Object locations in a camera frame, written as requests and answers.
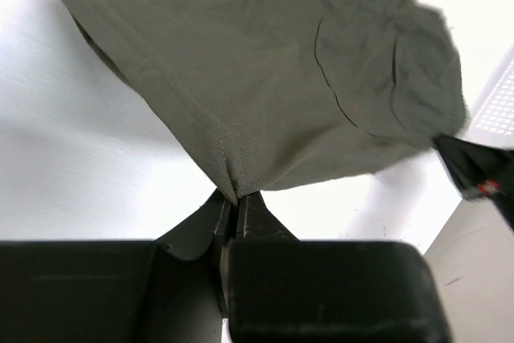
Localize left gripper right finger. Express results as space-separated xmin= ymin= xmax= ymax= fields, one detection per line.
xmin=226 ymin=194 xmax=452 ymax=343

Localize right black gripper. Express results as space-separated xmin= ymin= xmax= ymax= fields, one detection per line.
xmin=433 ymin=135 xmax=513 ymax=228

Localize olive green shorts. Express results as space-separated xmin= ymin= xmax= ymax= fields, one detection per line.
xmin=61 ymin=0 xmax=467 ymax=201

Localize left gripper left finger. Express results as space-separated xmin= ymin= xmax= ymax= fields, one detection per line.
xmin=1 ymin=192 xmax=231 ymax=342

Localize white plastic basket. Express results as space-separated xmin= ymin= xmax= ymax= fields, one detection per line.
xmin=466 ymin=46 xmax=513 ymax=148

